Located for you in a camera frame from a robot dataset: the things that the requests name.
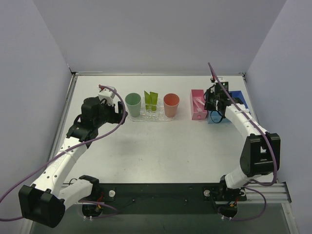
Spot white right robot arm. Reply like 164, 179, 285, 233
203, 81, 281, 189

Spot yellow toothpaste tube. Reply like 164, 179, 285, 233
150, 92, 158, 112
144, 91, 152, 111

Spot orange plastic cup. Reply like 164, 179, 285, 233
163, 93, 180, 117

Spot green plastic cup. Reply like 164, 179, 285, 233
125, 93, 141, 117

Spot aluminium rail frame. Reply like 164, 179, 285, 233
245, 182, 292, 204

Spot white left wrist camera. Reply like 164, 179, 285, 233
98, 85, 117, 106

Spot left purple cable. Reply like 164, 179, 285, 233
0, 84, 129, 221

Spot large clear textured tray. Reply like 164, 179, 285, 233
128, 98, 177, 122

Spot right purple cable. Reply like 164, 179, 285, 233
207, 62, 278, 221

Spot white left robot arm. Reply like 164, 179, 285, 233
19, 97, 127, 228

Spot pink organizer box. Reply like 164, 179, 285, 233
190, 89, 208, 120

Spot light blue organizer box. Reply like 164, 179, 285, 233
207, 111, 230, 124

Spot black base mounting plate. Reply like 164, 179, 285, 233
70, 183, 247, 215

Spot purple cable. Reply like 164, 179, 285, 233
207, 62, 278, 221
0, 84, 129, 221

